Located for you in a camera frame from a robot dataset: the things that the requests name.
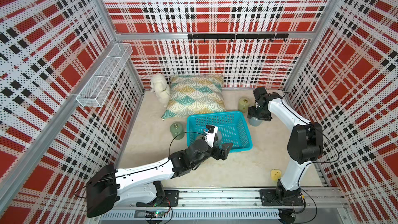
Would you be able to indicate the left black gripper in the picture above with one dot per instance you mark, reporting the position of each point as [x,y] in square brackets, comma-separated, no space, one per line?
[223,153]

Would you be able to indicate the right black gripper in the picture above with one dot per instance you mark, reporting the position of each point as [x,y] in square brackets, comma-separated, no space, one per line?
[252,112]

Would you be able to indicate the teal plastic basket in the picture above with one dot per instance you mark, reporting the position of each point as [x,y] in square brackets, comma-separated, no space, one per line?
[232,125]

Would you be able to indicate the yellow-green tea canister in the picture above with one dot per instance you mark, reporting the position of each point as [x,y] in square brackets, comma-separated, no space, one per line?
[243,104]

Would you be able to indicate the dark green tea canister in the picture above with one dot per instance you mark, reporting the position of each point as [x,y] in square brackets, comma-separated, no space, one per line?
[177,131]

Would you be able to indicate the light blue tea canister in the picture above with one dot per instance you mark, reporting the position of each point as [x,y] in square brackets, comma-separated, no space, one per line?
[255,122]

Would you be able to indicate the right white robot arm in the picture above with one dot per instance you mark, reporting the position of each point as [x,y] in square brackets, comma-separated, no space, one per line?
[304,147]

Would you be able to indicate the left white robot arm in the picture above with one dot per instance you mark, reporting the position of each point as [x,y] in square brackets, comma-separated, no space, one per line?
[111,186]

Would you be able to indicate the yellow sponge toy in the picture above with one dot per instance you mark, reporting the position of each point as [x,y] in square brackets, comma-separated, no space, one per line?
[275,174]

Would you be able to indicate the fan-patterned cushion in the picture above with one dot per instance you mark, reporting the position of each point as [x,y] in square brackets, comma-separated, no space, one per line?
[194,95]

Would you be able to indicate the white plush toy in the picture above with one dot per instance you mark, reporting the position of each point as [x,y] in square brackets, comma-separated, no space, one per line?
[161,88]

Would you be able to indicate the green circuit board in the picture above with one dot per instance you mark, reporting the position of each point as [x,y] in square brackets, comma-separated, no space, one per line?
[155,214]

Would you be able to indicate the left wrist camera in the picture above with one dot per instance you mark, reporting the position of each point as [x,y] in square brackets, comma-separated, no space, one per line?
[210,135]

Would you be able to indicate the metal base rail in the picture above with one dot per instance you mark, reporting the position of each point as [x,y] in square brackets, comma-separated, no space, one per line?
[323,205]

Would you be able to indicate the black wall hook rail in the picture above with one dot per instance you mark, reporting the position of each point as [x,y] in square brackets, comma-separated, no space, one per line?
[270,36]

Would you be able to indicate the clear wire wall shelf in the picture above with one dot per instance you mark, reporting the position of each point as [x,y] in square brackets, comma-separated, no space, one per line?
[99,86]

